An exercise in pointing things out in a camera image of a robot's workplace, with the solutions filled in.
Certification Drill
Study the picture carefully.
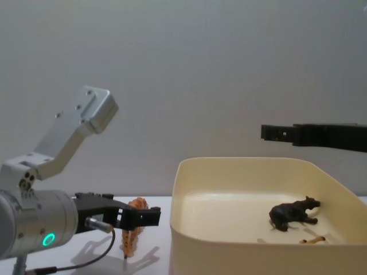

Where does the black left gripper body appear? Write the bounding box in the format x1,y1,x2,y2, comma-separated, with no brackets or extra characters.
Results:
74,192,129,235

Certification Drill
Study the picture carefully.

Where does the orange striped toy tiger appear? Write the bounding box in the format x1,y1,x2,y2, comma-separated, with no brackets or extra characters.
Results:
120,198,151,260

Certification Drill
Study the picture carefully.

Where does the black toy animal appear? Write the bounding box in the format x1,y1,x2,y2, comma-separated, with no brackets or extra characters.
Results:
268,195,322,233

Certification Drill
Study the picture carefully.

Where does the cream plastic bin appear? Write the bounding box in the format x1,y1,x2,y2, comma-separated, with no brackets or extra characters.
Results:
169,156,367,275

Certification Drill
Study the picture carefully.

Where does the small cream toy animal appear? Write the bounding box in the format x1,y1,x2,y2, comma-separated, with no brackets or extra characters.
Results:
297,234,327,245

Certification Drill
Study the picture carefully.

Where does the thin dark gripper cable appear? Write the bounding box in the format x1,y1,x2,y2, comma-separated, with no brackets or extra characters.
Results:
24,217,116,273

